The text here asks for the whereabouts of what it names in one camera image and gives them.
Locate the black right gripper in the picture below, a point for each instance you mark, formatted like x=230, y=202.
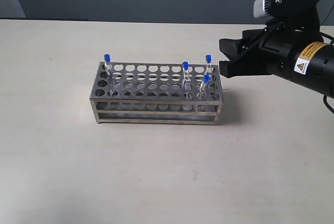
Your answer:
x=294, y=24

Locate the blue capped tube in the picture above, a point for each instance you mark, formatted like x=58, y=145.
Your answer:
x=208, y=70
x=203, y=87
x=186, y=80

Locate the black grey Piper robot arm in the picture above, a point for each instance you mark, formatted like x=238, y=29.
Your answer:
x=314, y=65

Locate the stainless steel test tube rack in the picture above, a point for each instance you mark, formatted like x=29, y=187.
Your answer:
x=153, y=93

